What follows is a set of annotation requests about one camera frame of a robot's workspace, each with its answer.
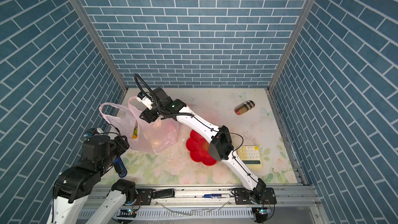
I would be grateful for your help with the aluminium corner post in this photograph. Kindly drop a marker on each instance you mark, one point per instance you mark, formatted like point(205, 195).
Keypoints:
point(87, 23)
point(308, 5)

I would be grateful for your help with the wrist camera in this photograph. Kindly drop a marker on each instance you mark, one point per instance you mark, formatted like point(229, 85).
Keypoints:
point(92, 131)
point(147, 101)

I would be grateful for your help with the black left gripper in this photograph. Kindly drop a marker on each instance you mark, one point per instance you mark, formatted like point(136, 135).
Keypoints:
point(121, 143)

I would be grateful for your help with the red flower-shaped bowl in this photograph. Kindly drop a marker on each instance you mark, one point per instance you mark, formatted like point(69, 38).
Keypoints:
point(198, 148)

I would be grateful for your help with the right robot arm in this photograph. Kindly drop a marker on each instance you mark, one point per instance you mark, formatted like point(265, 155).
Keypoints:
point(221, 149)

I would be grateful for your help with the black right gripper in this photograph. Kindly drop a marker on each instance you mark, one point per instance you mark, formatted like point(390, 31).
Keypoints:
point(147, 116)

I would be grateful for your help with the pink plastic bag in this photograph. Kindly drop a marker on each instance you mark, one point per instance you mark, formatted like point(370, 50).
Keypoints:
point(153, 138)

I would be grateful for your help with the aluminium front rail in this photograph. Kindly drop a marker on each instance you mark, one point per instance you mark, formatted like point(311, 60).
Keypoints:
point(294, 204)

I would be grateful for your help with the blue pen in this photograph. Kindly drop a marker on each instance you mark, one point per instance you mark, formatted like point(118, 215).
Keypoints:
point(213, 196)

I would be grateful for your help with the plaid glasses case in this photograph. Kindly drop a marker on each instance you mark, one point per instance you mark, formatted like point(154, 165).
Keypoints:
point(244, 107)

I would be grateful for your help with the blue stapler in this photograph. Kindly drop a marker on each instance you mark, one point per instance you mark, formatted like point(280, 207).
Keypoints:
point(120, 167)

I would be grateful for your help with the aluminium right corner post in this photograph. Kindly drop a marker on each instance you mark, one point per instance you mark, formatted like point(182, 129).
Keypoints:
point(308, 5)

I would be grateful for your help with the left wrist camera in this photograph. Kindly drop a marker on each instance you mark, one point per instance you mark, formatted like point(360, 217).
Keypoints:
point(92, 131)

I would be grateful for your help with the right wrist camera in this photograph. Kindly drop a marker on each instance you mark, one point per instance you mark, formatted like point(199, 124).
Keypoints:
point(147, 101)

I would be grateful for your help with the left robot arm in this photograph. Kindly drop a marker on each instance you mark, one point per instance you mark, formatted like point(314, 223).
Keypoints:
point(73, 187)

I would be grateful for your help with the yellow calculator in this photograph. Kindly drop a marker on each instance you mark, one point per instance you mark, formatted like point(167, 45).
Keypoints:
point(251, 157)

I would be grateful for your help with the aluminium left corner post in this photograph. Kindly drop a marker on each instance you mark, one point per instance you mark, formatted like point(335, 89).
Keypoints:
point(87, 23)

